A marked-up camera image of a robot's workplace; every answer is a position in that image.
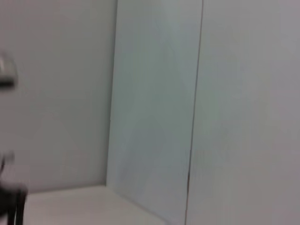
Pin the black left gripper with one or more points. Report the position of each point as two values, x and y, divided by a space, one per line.
9 201

